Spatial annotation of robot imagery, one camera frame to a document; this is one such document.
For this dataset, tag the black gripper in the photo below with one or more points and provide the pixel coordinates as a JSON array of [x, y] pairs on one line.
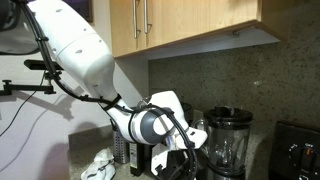
[[176, 166]]

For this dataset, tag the blender with glass jar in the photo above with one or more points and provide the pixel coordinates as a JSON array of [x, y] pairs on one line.
[[230, 146]]

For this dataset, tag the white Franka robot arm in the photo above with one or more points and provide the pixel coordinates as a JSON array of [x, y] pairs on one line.
[[83, 56]]

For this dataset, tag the dark glass bottle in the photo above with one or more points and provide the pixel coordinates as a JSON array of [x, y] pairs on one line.
[[135, 160]]

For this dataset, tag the perforated steel utensil holder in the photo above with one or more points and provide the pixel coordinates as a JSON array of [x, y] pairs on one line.
[[120, 150]]

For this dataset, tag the clear glass dome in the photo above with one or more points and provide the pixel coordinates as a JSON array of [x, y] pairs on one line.
[[142, 103]]

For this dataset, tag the white crumpled cloth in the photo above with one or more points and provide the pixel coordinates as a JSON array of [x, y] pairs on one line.
[[100, 166]]

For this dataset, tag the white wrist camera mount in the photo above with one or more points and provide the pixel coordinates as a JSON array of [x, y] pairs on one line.
[[159, 160]]

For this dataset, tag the wooden wall cabinet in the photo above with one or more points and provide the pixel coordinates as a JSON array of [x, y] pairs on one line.
[[186, 16]]

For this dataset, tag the black wall bar camera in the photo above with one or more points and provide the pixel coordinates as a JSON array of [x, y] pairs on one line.
[[33, 64]]

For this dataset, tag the dark framed wall picture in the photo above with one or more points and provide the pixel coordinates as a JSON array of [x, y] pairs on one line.
[[83, 8]]

